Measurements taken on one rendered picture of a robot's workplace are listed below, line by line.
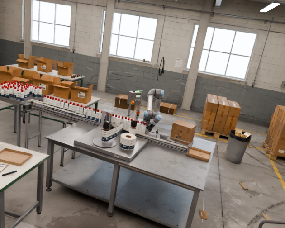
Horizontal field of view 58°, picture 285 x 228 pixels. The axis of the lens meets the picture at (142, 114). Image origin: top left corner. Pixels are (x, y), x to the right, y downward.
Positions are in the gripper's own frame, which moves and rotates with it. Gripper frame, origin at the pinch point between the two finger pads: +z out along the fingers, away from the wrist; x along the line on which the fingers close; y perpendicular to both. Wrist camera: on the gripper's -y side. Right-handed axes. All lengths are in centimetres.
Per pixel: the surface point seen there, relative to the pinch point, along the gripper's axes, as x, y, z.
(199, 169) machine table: 82, 42, -35
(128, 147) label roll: -1, 60, 2
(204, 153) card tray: 82, -11, -35
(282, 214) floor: 239, -61, -30
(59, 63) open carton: -336, -291, 176
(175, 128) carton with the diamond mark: 28.2, -19.7, -28.5
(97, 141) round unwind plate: -35, 66, 25
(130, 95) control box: -52, 1, -27
